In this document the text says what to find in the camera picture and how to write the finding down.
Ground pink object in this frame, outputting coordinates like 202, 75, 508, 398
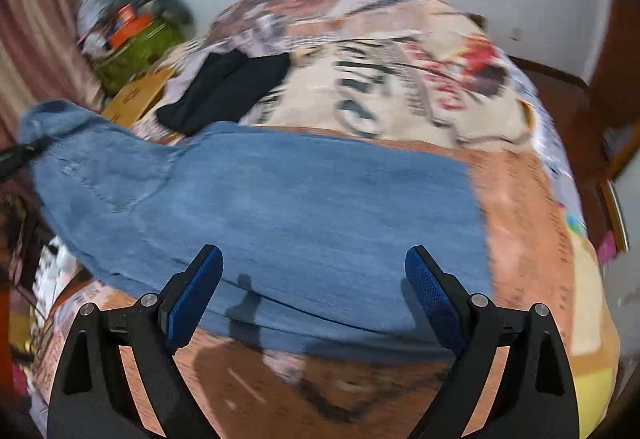
597, 231, 618, 265

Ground striped pink curtain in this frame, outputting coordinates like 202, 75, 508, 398
0, 0, 106, 144

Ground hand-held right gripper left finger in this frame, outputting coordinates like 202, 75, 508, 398
47, 244, 224, 439

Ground wooden lap desk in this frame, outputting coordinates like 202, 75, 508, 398
102, 68, 176, 124

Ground blue denim pants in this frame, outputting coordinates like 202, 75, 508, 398
17, 100, 496, 355

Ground black folded cloth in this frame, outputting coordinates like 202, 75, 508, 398
156, 50, 292, 136

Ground grey plush pillow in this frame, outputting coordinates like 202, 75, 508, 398
135, 0, 196, 24

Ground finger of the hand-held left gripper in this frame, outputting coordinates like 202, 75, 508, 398
0, 136, 51, 182

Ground orange box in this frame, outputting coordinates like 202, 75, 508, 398
107, 6, 153, 44

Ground green patterned storage bag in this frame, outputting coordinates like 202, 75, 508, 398
92, 19, 186, 92

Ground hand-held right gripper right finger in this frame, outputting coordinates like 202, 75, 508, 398
405, 245, 581, 439

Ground bed with printed newspaper blanket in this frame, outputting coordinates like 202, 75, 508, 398
30, 0, 621, 439

